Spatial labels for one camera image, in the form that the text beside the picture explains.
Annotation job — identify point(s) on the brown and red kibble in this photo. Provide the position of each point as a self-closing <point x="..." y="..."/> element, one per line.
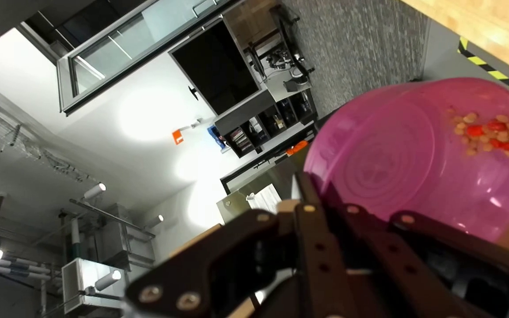
<point x="493" y="135"/>

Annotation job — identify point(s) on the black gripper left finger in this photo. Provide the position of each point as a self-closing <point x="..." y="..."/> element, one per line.
<point x="237" y="271"/>

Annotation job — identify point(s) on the black television screen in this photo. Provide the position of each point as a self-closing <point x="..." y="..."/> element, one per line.
<point x="216" y="64"/>

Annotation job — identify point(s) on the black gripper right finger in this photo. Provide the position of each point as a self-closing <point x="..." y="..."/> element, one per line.
<point x="442" y="271"/>

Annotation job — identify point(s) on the blue item on bookshelf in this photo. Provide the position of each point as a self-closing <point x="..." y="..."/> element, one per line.
<point x="216" y="136"/>

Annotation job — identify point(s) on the dark bookshelf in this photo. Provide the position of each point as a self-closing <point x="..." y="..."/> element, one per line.
<point x="265" y="124"/>

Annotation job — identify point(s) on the glass door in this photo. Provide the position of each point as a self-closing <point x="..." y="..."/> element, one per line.
<point x="124" y="41"/>

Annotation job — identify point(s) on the purple plastic bowl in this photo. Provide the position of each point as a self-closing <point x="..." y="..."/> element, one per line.
<point x="396" y="152"/>

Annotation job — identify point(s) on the orange wall sign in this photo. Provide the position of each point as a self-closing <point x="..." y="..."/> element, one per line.
<point x="177" y="136"/>

